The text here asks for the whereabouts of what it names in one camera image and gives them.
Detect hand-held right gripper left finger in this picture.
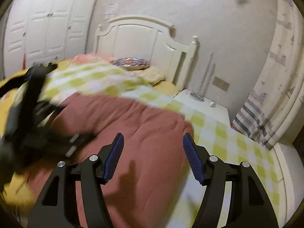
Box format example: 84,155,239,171
27,133,125,228

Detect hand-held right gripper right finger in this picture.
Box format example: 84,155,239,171
182,133,279,228

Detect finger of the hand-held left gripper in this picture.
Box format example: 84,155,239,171
44,129,96,158

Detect pink quilt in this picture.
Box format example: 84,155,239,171
24,93,196,228

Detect green checked bed sheet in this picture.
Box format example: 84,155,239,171
40,60,281,228

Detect white nightstand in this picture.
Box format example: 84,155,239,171
173,89,232,127

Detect yellow printed cloth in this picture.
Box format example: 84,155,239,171
0,60,61,218

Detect yellow pillow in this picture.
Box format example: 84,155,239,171
154,81,179,97

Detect pink pillow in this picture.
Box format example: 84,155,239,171
71,53,115,65

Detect cream pillow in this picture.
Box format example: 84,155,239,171
137,66,166,84

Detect colourful patterned pillow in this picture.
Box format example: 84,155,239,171
110,57,151,71

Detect printed striped curtain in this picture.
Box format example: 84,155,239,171
231,0,304,148

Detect white wardrobe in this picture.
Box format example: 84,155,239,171
3,0,103,79

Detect white wooden headboard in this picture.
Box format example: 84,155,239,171
94,16,199,90

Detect beige wall plate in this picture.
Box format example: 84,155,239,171
212,76,230,92

